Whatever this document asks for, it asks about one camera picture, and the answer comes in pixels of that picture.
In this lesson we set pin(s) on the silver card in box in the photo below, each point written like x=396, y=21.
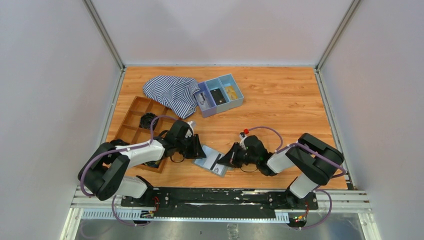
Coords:
x=202, y=100

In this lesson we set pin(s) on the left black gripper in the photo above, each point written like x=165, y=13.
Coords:
x=193, y=145

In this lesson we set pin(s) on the black striped white card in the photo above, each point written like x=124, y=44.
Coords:
x=214, y=162

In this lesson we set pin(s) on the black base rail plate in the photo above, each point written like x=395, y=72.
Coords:
x=221, y=203

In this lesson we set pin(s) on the grey card holder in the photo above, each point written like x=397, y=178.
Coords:
x=204, y=163

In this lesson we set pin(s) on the blue three-compartment box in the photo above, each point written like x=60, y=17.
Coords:
x=220, y=82

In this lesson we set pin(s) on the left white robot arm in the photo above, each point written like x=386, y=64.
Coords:
x=104, y=174

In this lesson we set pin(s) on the black card in box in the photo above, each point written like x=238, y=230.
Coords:
x=218, y=96

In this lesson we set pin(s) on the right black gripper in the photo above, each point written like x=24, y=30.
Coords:
x=236, y=156

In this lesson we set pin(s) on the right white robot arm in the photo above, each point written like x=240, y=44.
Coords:
x=318, y=162

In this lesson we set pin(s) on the gold card in box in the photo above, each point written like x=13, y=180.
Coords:
x=230, y=91

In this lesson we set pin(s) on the black ribbed round part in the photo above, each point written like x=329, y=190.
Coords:
x=148, y=121

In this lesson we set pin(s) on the striped blue white cloth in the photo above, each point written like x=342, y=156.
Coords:
x=174, y=92

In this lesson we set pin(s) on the wooden compartment tray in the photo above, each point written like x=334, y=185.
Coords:
x=129, y=130

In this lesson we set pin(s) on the patterned card in holder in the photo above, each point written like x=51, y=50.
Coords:
x=220, y=169

